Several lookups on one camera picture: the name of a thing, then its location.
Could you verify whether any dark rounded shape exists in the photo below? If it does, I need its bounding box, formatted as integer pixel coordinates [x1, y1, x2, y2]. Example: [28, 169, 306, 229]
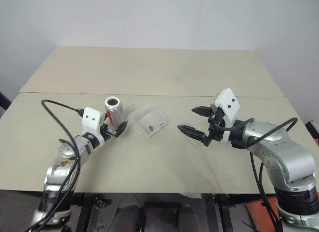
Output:
[177, 204, 203, 232]
[116, 204, 142, 232]

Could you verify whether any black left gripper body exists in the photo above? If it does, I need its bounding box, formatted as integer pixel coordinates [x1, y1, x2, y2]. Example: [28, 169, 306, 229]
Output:
[100, 124, 118, 141]

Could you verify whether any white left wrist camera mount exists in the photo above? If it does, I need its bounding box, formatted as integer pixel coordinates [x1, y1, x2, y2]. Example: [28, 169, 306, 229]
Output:
[81, 107, 106, 146]

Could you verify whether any clear tube with red label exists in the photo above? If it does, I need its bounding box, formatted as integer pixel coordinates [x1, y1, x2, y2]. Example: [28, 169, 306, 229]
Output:
[104, 96, 125, 127]

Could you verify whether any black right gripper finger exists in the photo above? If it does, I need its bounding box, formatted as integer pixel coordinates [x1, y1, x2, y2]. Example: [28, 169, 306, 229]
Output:
[177, 124, 213, 146]
[191, 106, 213, 117]

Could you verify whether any clear square plastic tray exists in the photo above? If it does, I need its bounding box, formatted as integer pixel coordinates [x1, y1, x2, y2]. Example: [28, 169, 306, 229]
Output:
[127, 102, 168, 139]

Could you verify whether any orange cushion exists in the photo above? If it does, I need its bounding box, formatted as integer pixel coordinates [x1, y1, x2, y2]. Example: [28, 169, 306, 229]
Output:
[244, 193, 284, 232]

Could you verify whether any black object beside table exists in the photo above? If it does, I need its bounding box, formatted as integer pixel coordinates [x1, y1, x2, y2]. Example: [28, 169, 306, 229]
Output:
[0, 90, 11, 112]

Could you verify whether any metal framed red object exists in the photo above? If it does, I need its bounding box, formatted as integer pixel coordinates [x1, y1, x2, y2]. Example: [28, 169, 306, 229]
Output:
[308, 119, 319, 148]

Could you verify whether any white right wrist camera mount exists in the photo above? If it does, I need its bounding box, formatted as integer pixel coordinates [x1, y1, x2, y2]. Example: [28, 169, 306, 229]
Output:
[213, 88, 241, 144]

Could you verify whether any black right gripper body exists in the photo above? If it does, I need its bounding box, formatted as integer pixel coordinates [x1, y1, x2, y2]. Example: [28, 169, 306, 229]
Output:
[207, 107, 232, 144]

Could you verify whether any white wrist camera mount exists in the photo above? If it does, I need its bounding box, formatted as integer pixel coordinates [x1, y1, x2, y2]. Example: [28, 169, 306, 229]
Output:
[81, 107, 106, 146]
[213, 88, 241, 144]

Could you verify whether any black table frame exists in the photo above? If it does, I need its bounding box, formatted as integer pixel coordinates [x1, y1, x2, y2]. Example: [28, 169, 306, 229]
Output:
[71, 192, 250, 232]

